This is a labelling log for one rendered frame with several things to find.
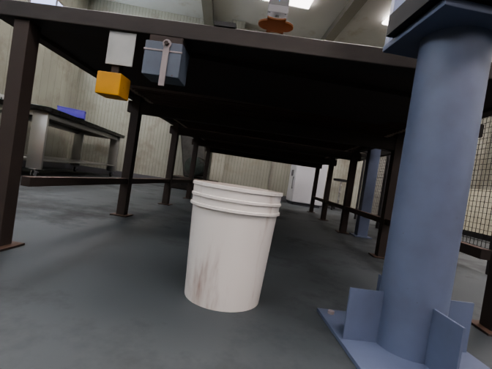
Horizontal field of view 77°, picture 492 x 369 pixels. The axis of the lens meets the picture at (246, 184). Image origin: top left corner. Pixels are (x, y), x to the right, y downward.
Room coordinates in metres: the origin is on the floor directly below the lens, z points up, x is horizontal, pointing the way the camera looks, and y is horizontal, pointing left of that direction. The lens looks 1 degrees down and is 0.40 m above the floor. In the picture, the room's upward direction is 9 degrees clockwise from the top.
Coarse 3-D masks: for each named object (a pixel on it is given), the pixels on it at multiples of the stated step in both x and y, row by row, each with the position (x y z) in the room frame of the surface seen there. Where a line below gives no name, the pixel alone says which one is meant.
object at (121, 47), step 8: (112, 32) 1.12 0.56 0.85; (120, 32) 1.12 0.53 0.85; (112, 40) 1.12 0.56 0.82; (120, 40) 1.12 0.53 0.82; (128, 40) 1.12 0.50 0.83; (112, 48) 1.12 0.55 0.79; (120, 48) 1.12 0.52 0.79; (128, 48) 1.12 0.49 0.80; (112, 56) 1.12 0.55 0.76; (120, 56) 1.12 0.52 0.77; (128, 56) 1.12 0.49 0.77; (120, 64) 1.12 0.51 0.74; (128, 64) 1.12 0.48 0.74
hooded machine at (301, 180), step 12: (300, 168) 6.37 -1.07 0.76; (312, 168) 6.39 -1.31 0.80; (324, 168) 6.41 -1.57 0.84; (288, 180) 6.89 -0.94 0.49; (300, 180) 6.37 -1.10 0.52; (312, 180) 6.39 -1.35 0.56; (324, 180) 6.41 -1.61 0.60; (288, 192) 6.71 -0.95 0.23; (300, 192) 6.37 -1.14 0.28; (300, 204) 6.41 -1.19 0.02
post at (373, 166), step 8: (392, 0) 3.06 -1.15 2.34; (400, 0) 2.99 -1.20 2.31; (392, 8) 3.02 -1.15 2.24; (368, 152) 3.04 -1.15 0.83; (376, 152) 2.99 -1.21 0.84; (368, 160) 3.01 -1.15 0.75; (376, 160) 2.99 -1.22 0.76; (368, 168) 2.99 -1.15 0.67; (376, 168) 2.99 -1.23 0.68; (368, 176) 2.99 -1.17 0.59; (376, 176) 2.99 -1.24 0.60; (368, 184) 2.99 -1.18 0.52; (368, 192) 2.99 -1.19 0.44; (360, 200) 3.05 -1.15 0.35; (368, 200) 2.99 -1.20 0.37; (360, 208) 3.02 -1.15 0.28; (368, 208) 2.99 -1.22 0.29; (360, 216) 2.99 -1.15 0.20; (360, 224) 2.99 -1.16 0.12; (368, 224) 2.99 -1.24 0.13; (360, 232) 2.99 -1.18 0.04
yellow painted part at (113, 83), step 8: (112, 64) 1.13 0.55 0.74; (104, 72) 1.09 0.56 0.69; (112, 72) 1.09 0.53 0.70; (120, 72) 1.14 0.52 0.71; (104, 80) 1.09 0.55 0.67; (112, 80) 1.09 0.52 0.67; (120, 80) 1.09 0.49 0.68; (128, 80) 1.15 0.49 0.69; (96, 88) 1.10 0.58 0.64; (104, 88) 1.09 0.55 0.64; (112, 88) 1.09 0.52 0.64; (120, 88) 1.10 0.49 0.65; (128, 88) 1.16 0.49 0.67; (104, 96) 1.14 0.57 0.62; (112, 96) 1.12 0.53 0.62; (120, 96) 1.11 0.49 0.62; (128, 96) 1.17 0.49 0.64
